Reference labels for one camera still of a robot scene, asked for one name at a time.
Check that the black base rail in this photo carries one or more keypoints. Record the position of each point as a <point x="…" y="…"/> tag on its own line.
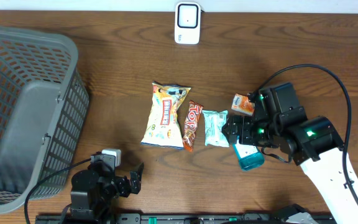
<point x="290" y="214"/>

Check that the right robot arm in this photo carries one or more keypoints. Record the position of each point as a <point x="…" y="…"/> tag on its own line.
<point x="279" y="121"/>

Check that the light blue snack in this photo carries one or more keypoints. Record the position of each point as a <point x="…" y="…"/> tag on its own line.
<point x="213" y="124"/>

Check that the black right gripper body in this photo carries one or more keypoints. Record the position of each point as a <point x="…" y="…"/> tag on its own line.
<point x="252" y="129"/>

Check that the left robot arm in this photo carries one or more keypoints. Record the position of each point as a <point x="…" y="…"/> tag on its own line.
<point x="94" y="189"/>

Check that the white barcode scanner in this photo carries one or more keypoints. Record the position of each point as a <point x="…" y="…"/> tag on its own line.
<point x="187" y="23"/>

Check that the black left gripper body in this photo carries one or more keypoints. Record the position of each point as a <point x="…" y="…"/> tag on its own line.
<point x="122" y="186"/>

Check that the orange small snack packet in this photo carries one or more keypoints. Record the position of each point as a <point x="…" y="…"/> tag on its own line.
<point x="243" y="105"/>

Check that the grey plastic basket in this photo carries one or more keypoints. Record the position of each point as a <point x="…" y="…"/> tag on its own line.
<point x="43" y="107"/>

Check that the blue mouthwash bottle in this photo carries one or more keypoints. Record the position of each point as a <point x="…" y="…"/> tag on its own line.
<point x="249" y="157"/>

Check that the yellow snack bag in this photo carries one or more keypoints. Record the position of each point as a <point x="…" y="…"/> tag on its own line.
<point x="162" y="128"/>

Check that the red Top candy bar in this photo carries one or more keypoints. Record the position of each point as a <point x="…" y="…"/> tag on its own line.
<point x="191" y="125"/>

